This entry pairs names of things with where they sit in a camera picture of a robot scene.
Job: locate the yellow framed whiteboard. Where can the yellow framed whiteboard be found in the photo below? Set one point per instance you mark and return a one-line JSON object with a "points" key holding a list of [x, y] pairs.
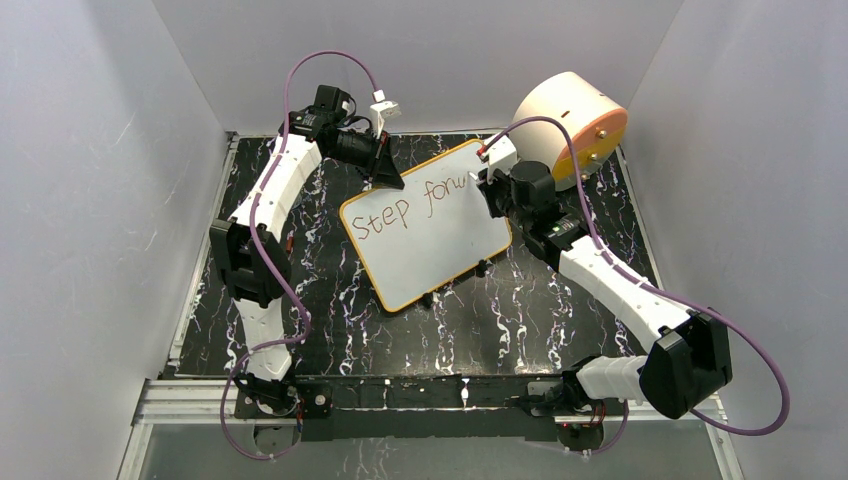
{"points": [[438, 227]]}

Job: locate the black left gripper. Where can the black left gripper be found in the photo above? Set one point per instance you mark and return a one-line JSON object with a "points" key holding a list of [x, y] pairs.
{"points": [[382, 169]]}

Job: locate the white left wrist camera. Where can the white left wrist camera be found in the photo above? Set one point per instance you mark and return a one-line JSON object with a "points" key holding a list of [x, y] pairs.
{"points": [[380, 111]]}

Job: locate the aluminium rail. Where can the aluminium rail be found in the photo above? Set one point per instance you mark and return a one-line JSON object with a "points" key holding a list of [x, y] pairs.
{"points": [[324, 397]]}

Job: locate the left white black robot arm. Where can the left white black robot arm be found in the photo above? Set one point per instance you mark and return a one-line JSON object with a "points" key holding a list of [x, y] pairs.
{"points": [[248, 247]]}

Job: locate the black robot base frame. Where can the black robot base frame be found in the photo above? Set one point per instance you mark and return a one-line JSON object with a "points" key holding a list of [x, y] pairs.
{"points": [[536, 408]]}

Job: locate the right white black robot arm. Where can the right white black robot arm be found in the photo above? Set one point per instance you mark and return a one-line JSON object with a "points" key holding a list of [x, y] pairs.
{"points": [[687, 353]]}

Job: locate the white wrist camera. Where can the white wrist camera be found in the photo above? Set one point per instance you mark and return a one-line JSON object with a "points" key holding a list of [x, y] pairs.
{"points": [[380, 111], [496, 155]]}

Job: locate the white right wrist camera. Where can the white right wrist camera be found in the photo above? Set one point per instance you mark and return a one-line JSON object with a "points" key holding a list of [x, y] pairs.
{"points": [[496, 155]]}

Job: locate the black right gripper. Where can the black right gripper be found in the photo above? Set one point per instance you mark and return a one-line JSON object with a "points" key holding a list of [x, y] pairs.
{"points": [[488, 190]]}

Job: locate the cream round drawer box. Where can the cream round drawer box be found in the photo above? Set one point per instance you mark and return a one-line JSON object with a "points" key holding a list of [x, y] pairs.
{"points": [[590, 125]]}

